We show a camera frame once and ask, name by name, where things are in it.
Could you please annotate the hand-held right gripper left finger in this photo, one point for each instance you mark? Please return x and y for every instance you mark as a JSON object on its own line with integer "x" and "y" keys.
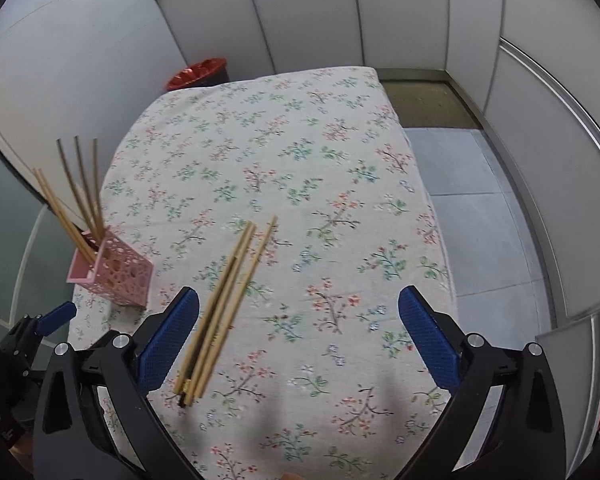
{"x": 172, "y": 332}

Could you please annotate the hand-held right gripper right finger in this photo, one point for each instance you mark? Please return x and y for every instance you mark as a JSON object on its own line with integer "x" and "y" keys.
{"x": 427, "y": 335}

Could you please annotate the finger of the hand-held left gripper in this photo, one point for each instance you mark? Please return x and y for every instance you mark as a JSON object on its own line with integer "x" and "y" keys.
{"x": 55, "y": 317}

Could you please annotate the pile of bamboo chopsticks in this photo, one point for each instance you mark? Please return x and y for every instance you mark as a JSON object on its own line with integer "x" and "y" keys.
{"x": 220, "y": 310}

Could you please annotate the pink perforated plastic basket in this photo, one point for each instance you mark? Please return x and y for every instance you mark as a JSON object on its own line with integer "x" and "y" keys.
{"x": 125, "y": 272}

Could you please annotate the bamboo chopstick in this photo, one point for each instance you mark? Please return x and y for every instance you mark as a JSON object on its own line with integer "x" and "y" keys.
{"x": 59, "y": 210}
{"x": 86, "y": 180}
{"x": 97, "y": 180}
{"x": 68, "y": 207}
{"x": 75, "y": 187}

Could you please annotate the frosted glass sliding door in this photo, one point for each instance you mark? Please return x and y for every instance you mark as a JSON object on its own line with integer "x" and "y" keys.
{"x": 10, "y": 240}

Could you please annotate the floral tablecloth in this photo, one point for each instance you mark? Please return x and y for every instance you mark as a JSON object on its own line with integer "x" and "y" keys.
{"x": 290, "y": 160}

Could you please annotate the brown floor mat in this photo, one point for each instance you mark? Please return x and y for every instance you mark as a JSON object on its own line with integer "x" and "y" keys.
{"x": 425, "y": 102}

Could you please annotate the trash bin with red bag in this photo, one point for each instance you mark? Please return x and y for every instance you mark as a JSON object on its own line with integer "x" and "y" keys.
{"x": 200, "y": 75}

